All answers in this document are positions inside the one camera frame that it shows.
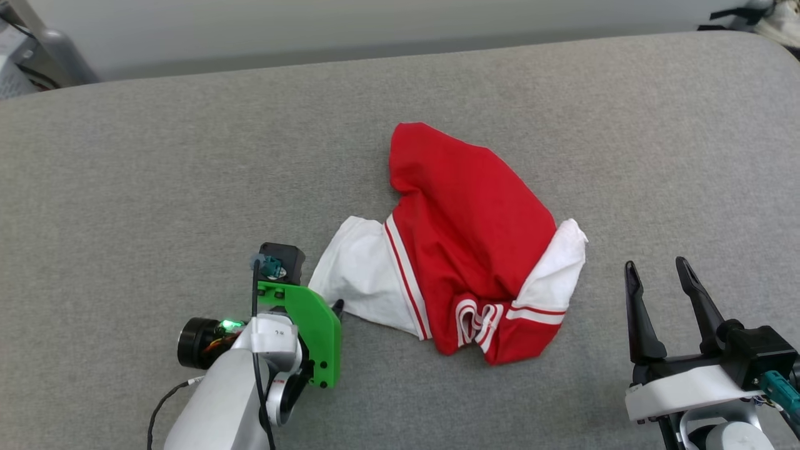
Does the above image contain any red and white garment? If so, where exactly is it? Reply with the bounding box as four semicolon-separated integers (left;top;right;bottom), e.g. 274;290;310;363
309;122;589;366

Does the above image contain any grey partition post with foot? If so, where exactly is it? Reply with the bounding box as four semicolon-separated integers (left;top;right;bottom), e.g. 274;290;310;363
6;0;99;88

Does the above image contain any black clutter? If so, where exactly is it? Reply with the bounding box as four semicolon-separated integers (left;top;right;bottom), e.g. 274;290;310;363
697;5;776;32

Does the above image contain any thin black and white cable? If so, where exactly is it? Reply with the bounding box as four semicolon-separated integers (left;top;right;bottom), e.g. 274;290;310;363
147;376;206;450

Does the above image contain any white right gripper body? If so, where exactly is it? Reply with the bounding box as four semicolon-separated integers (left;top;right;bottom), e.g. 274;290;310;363
625;353;767;423

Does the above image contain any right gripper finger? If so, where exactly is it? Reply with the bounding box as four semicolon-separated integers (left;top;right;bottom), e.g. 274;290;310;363
624;261;668;366
675;256;727;358

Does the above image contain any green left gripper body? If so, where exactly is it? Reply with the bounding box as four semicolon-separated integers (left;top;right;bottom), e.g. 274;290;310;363
257;281;343;389

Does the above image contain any black cable with teal plug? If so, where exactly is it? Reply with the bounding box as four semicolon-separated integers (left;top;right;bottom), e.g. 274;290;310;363
249;253;288;450
753;370;800;438

